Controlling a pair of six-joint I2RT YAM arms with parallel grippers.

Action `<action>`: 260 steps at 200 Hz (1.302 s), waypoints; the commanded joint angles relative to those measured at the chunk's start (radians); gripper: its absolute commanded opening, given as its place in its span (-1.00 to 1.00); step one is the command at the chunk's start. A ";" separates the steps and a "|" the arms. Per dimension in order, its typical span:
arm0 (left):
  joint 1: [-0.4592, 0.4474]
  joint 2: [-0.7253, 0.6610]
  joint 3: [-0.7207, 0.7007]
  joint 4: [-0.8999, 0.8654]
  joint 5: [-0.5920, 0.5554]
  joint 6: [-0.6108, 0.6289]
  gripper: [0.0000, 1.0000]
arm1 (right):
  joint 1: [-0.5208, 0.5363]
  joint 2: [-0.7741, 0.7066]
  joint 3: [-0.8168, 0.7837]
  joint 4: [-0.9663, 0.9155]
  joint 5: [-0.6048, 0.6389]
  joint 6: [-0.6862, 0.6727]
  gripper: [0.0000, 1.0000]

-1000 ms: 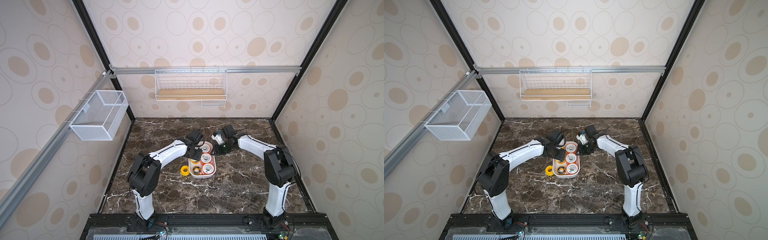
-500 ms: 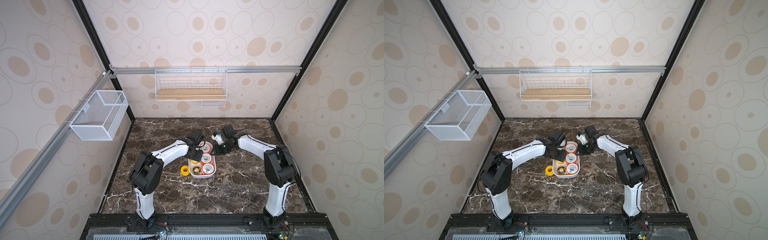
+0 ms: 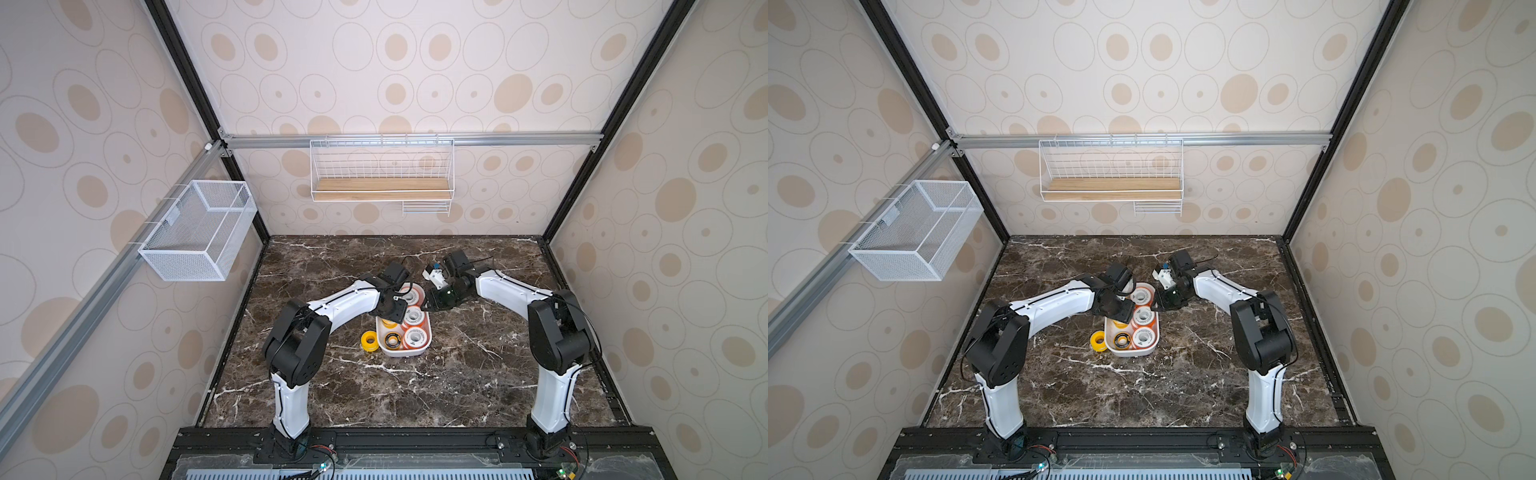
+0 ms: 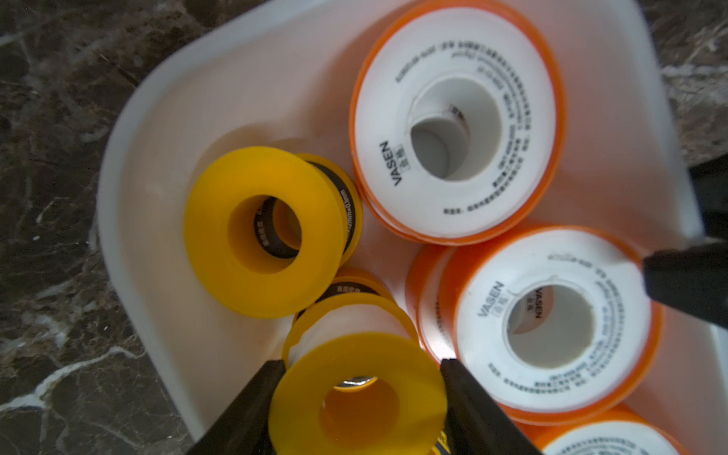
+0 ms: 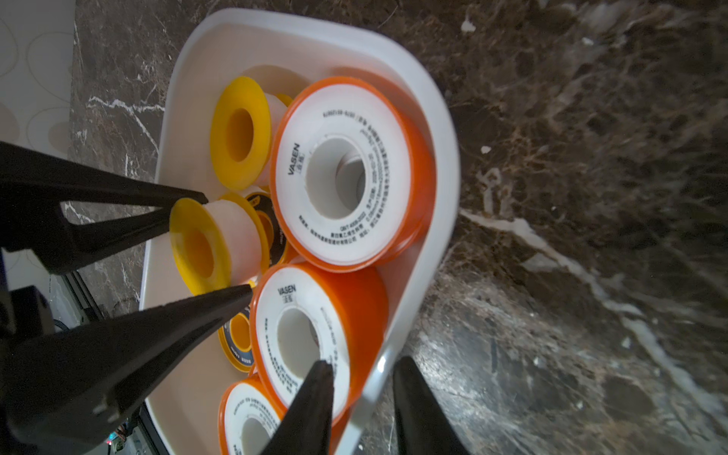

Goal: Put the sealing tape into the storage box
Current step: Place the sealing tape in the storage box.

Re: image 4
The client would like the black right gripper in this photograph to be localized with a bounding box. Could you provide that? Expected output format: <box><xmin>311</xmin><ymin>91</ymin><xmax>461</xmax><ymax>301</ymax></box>
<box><xmin>643</xmin><ymin>155</ymin><xmax>728</xmax><ymax>328</ymax></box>

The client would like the yellow black tape spool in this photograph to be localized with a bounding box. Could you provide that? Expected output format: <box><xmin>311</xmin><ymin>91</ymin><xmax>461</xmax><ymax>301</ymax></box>
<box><xmin>298</xmin><ymin>154</ymin><xmax>363</xmax><ymax>265</ymax></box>
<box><xmin>315</xmin><ymin>267</ymin><xmax>396</xmax><ymax>303</ymax></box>

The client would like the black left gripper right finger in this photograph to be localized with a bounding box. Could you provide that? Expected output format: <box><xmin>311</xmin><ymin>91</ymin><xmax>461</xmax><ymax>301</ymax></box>
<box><xmin>440</xmin><ymin>359</ymin><xmax>540</xmax><ymax>455</ymax></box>

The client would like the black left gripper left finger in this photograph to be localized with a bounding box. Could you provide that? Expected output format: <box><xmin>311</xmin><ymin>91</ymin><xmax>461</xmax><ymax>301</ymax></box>
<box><xmin>187</xmin><ymin>359</ymin><xmax>286</xmax><ymax>455</ymax></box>

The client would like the yellow tape roll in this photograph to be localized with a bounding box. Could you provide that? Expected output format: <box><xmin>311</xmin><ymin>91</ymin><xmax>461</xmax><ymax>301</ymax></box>
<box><xmin>268</xmin><ymin>293</ymin><xmax>447</xmax><ymax>454</ymax></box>
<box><xmin>184</xmin><ymin>147</ymin><xmax>347</xmax><ymax>319</ymax></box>

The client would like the orange white tape roll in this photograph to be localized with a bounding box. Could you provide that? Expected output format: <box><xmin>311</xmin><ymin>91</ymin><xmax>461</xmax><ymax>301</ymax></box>
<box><xmin>349</xmin><ymin>1</ymin><xmax>567</xmax><ymax>246</ymax></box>
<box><xmin>517</xmin><ymin>404</ymin><xmax>689</xmax><ymax>455</ymax></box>
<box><xmin>438</xmin><ymin>223</ymin><xmax>665</xmax><ymax>426</ymax></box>
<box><xmin>405</xmin><ymin>245</ymin><xmax>457</xmax><ymax>363</ymax></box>

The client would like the white plastic storage box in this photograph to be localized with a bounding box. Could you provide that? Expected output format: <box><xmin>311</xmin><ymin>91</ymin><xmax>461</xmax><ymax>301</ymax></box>
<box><xmin>98</xmin><ymin>1</ymin><xmax>727</xmax><ymax>454</ymax></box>

